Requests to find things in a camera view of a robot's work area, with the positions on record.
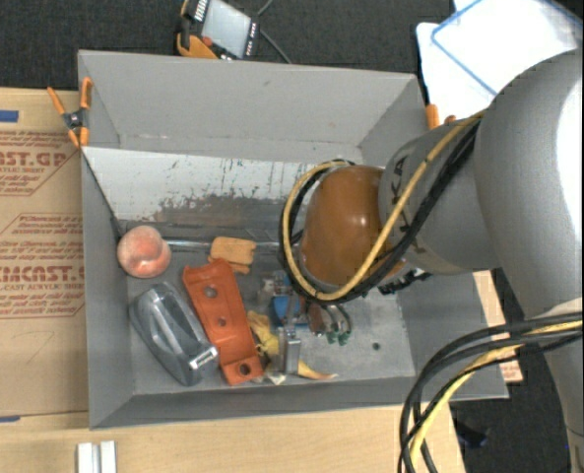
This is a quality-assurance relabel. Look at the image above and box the orange plastic bracket with holes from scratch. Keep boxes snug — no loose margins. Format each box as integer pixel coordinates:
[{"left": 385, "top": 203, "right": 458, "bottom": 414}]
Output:
[{"left": 181, "top": 257, "right": 265, "bottom": 387}]

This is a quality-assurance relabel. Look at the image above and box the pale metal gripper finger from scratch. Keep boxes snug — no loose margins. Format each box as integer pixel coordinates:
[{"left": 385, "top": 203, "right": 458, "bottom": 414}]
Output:
[
  {"left": 287, "top": 333, "right": 302, "bottom": 374},
  {"left": 276, "top": 326, "right": 290, "bottom": 374}
]

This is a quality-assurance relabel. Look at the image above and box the brown cardboard board red print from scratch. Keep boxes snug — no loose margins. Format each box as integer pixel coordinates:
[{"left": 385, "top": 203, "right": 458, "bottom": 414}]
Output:
[{"left": 0, "top": 85, "right": 524, "bottom": 426}]

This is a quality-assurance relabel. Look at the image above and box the grey metal bin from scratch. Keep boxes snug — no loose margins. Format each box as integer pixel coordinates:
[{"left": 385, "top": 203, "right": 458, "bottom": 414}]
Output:
[{"left": 77, "top": 49, "right": 510, "bottom": 431}]

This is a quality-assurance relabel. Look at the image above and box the pink orange toy peach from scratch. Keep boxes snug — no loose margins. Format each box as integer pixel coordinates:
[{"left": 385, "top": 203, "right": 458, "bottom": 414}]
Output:
[{"left": 116, "top": 224, "right": 172, "bottom": 280}]

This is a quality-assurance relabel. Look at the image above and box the tan toy bread slice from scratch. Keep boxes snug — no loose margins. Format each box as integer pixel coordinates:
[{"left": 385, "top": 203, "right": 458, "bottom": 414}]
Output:
[{"left": 208, "top": 236, "right": 258, "bottom": 276}]

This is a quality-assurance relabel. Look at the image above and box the clear plastic bottle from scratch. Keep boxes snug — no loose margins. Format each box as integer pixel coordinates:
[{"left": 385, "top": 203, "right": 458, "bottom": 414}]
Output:
[{"left": 128, "top": 282, "right": 221, "bottom": 388}]

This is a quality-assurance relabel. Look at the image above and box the yellow banana peel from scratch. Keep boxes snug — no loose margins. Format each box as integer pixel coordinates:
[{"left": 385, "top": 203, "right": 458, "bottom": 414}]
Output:
[{"left": 246, "top": 309, "right": 340, "bottom": 381}]

